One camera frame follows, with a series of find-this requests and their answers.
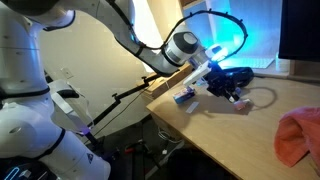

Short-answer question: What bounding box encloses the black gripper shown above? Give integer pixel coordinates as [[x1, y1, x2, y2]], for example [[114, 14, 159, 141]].
[[204, 66, 242, 103]]

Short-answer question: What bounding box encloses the blue nail polish bottle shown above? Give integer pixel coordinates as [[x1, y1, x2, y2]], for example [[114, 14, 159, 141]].
[[227, 87, 242, 103]]

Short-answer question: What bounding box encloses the black bag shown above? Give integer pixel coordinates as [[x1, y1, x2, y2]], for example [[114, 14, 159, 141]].
[[216, 66, 255, 89]]

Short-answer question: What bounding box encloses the white bandage strip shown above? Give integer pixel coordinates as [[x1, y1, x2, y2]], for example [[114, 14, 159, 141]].
[[185, 100, 200, 115]]

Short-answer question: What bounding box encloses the blue bandage box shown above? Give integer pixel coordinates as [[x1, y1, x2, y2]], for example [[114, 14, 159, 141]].
[[172, 87, 196, 105]]

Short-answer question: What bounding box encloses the light wooden box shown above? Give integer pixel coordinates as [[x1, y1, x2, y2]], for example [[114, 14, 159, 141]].
[[141, 63, 194, 101]]

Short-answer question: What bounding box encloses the orange pink towel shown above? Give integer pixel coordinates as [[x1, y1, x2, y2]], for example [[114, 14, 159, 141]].
[[273, 106, 320, 176]]

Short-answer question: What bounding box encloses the dark monitor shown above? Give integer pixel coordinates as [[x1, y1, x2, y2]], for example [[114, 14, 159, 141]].
[[278, 0, 320, 63]]

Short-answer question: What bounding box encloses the black rod stand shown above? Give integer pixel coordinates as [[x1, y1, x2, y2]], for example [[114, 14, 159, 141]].
[[89, 73, 161, 129]]

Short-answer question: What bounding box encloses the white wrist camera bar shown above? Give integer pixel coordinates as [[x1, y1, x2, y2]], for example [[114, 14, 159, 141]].
[[182, 63, 212, 88]]

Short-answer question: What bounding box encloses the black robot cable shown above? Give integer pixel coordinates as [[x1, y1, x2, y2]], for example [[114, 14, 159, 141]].
[[106, 0, 250, 64]]

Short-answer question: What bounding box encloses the white cable bundle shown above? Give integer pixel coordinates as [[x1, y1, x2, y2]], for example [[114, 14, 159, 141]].
[[157, 128, 183, 144]]

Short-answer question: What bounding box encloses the red handled tool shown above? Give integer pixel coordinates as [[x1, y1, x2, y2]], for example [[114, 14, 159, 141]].
[[123, 141, 151, 155]]

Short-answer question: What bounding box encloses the white wall outlet plate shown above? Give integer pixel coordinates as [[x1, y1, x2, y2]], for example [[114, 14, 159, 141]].
[[60, 67, 74, 80]]

